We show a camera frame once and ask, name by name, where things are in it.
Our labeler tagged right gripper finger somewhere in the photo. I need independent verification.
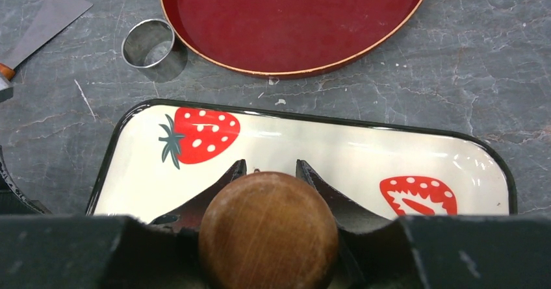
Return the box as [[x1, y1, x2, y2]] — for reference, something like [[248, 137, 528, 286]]
[[1, 160, 246, 288], [296, 160, 550, 288]]

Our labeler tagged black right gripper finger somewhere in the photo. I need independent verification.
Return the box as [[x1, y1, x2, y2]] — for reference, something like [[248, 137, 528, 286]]
[[1, 149, 51, 215]]

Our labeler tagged white strawberry print tray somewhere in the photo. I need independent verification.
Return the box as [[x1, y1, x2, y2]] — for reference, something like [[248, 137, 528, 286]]
[[86, 99, 517, 222]]

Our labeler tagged wooden rolling pin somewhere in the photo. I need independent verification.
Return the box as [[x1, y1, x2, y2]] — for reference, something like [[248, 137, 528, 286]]
[[198, 171, 339, 288]]

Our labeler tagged round metal cutter ring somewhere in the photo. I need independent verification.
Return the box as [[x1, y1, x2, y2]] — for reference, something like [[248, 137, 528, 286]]
[[121, 18, 176, 69]]

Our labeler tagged round red lacquer tray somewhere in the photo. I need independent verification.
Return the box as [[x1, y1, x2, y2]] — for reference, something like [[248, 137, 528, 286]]
[[160, 0, 423, 79]]

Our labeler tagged wooden handled metal scraper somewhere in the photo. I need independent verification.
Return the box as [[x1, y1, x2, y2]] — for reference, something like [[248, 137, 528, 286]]
[[1, 0, 93, 80]]

